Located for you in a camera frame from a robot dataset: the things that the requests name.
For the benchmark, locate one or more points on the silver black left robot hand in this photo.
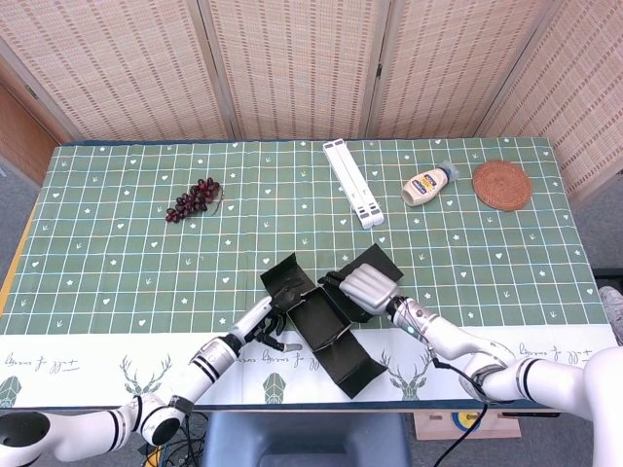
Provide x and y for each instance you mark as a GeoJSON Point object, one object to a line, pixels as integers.
{"type": "Point", "coordinates": [258, 313]}

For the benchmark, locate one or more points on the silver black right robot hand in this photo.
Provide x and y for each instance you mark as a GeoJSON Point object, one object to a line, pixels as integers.
{"type": "Point", "coordinates": [370, 289]}

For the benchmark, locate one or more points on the black folding cardboard box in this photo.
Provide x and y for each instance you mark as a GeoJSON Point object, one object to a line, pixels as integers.
{"type": "Point", "coordinates": [323, 321]}

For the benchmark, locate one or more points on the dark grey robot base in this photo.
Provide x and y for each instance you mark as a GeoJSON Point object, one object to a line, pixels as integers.
{"type": "Point", "coordinates": [306, 438]}

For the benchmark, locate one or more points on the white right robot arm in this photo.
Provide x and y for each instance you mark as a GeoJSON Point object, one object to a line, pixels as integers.
{"type": "Point", "coordinates": [452, 340]}

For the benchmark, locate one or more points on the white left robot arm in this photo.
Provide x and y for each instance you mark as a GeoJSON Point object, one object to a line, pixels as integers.
{"type": "Point", "coordinates": [204, 365]}

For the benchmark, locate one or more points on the white folding stand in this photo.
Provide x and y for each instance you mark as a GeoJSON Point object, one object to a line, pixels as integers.
{"type": "Point", "coordinates": [353, 182]}

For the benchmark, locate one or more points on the mayonnaise squeeze bottle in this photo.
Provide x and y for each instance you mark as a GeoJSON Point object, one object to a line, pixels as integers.
{"type": "Point", "coordinates": [423, 187]}

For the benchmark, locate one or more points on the dark red grape bunch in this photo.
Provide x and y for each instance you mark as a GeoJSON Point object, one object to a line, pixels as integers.
{"type": "Point", "coordinates": [192, 199]}

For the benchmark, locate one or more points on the green grid tablecloth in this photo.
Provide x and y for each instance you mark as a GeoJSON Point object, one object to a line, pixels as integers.
{"type": "Point", "coordinates": [121, 267]}

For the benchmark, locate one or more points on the round woven brown coaster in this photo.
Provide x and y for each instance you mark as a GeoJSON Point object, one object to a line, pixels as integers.
{"type": "Point", "coordinates": [502, 186]}

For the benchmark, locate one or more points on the bamboo folding screen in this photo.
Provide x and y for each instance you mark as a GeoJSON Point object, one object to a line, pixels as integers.
{"type": "Point", "coordinates": [292, 63]}

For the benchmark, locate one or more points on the grey white shoe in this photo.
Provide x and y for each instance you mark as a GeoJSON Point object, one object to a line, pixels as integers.
{"type": "Point", "coordinates": [614, 304]}

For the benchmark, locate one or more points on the orange brown wooden door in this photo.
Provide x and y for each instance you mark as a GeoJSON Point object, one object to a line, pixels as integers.
{"type": "Point", "coordinates": [19, 141]}

